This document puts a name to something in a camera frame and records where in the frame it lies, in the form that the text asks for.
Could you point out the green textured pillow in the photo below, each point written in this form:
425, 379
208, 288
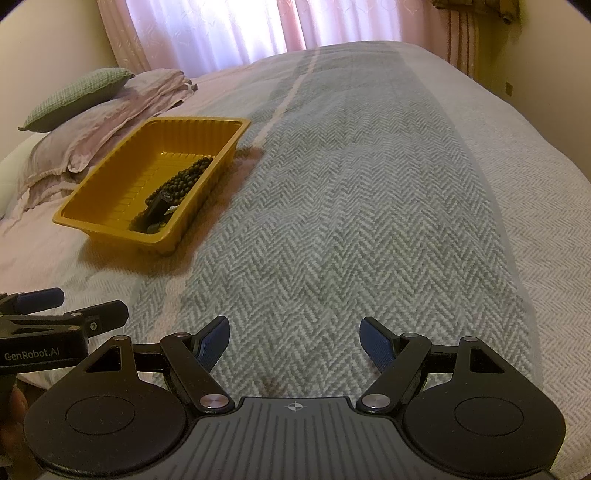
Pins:
78, 94

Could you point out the pink ruffled pillow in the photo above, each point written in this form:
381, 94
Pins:
46, 189
129, 106

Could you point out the striped pink drape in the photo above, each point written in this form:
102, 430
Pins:
461, 41

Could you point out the white pillow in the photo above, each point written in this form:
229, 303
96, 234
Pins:
11, 180

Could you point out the brown wooden bead strand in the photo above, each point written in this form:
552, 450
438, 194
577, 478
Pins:
189, 173

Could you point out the olive padded jacket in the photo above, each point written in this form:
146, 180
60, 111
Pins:
480, 7

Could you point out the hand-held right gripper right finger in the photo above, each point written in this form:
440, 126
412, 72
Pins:
376, 344

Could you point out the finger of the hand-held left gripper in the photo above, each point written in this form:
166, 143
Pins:
106, 313
39, 299

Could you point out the sheer pink window curtain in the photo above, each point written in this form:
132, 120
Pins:
231, 27

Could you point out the person's left hand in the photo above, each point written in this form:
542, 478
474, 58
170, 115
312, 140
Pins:
19, 406

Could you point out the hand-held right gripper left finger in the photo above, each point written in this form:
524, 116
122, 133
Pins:
214, 344

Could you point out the yellow plastic tray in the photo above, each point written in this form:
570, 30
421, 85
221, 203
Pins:
120, 184

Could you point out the grey herringbone blanket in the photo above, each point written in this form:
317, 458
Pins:
351, 230

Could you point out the wall socket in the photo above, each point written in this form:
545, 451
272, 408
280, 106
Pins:
509, 89

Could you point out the black wrist watch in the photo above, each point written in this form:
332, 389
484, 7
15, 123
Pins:
158, 205

